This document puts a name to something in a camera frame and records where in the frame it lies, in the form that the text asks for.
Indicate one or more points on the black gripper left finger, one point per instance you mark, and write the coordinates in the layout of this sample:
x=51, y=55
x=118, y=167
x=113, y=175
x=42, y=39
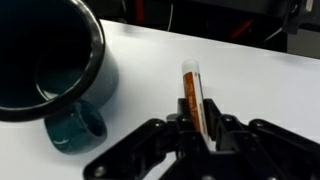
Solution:
x=146, y=146

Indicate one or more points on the dark teal ceramic mug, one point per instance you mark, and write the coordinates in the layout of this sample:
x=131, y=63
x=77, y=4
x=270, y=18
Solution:
x=50, y=50

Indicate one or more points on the red whiteboard marker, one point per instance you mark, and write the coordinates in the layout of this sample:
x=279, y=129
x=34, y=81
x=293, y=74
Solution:
x=191, y=87

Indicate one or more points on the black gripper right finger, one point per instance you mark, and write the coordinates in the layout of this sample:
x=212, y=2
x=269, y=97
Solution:
x=276, y=150

